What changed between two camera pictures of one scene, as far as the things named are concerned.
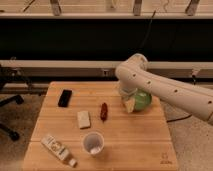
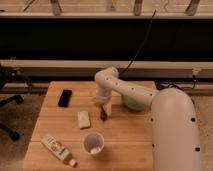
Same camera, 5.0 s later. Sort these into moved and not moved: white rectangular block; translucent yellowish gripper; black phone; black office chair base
Moved: translucent yellowish gripper
Not moved: white rectangular block; black office chair base; black phone
